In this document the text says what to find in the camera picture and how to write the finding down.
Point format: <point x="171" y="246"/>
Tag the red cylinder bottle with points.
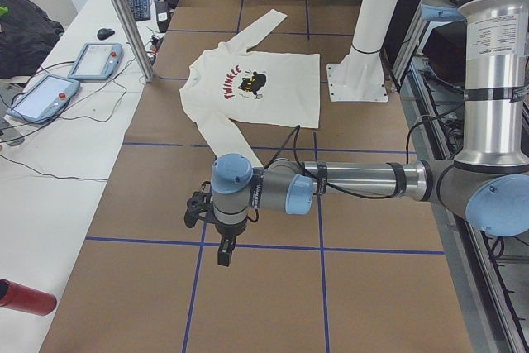
<point x="21" y="298"/>

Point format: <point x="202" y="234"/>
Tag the black computer keyboard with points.
<point x="140" y="9"/>

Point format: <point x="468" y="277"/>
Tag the black power adapter box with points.
<point x="162" y="14"/>

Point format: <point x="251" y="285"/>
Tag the aluminium frame post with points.
<point x="129" y="26"/>

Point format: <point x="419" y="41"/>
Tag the near blue teach pendant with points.
<point x="45" y="99"/>

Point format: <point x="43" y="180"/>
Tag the white camera mast with base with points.
<point x="359" y="77"/>

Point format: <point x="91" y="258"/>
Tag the far blue teach pendant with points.
<point x="96" y="61"/>

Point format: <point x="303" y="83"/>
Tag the black computer mouse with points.
<point x="105" y="33"/>

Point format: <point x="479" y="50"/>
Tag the black bag with green tag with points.
<point x="28" y="35"/>

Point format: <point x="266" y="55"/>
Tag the white long-sleeve cat shirt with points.
<point x="235" y="83"/>

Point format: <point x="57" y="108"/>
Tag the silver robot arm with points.
<point x="486" y="183"/>

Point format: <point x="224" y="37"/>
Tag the blue teach pendant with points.
<point x="96" y="61"/>
<point x="45" y="99"/>

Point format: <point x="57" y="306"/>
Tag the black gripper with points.
<point x="226" y="231"/>

